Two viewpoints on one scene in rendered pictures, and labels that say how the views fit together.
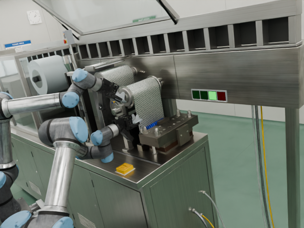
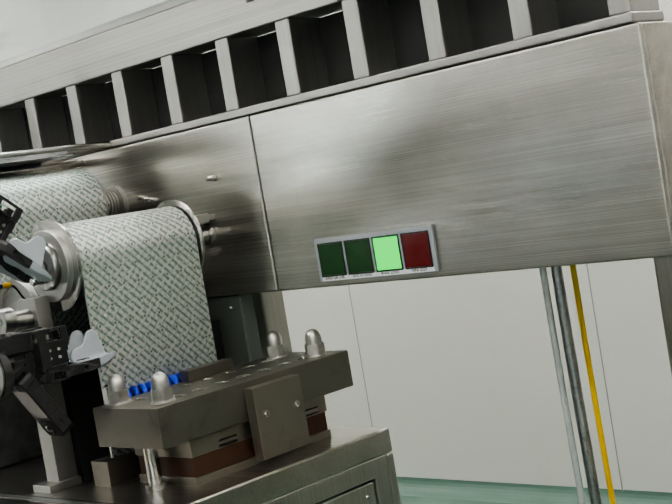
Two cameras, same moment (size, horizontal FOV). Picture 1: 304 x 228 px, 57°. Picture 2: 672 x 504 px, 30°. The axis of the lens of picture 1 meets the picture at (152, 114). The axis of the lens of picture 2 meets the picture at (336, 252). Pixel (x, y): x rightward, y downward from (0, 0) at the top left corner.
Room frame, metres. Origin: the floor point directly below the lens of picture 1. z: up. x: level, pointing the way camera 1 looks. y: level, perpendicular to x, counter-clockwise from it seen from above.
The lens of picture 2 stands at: (-0.31, -0.22, 1.30)
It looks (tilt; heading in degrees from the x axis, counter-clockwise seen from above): 3 degrees down; 358
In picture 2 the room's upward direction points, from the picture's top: 10 degrees counter-clockwise
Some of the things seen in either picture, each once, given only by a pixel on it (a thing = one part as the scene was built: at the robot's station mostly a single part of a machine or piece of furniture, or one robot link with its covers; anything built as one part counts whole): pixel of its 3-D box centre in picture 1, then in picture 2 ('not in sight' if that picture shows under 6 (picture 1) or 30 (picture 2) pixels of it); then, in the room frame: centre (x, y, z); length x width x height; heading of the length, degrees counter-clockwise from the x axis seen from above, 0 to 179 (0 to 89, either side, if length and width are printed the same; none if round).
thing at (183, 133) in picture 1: (183, 135); (278, 416); (1.61, -0.17, 0.96); 0.10 x 0.03 x 0.11; 133
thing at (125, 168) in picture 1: (124, 168); not in sight; (1.42, 0.21, 0.91); 0.07 x 0.07 x 0.02; 43
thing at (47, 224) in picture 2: (125, 97); (53, 265); (1.70, 0.14, 1.25); 0.15 x 0.01 x 0.15; 43
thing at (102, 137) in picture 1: (102, 136); not in sight; (1.47, 0.30, 1.11); 0.11 x 0.08 x 0.09; 133
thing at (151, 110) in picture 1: (150, 112); (154, 335); (1.74, 0.01, 1.11); 0.23 x 0.01 x 0.18; 133
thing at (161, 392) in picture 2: (156, 131); (160, 386); (1.53, -0.01, 1.05); 0.04 x 0.04 x 0.04
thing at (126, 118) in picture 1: (122, 124); (27, 360); (1.58, 0.18, 1.12); 0.12 x 0.08 x 0.09; 133
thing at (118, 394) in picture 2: (144, 130); (117, 388); (1.59, 0.06, 1.05); 0.04 x 0.04 x 0.04
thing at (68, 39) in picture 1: (67, 37); not in sight; (2.12, 0.50, 1.66); 0.07 x 0.07 x 0.10; 28
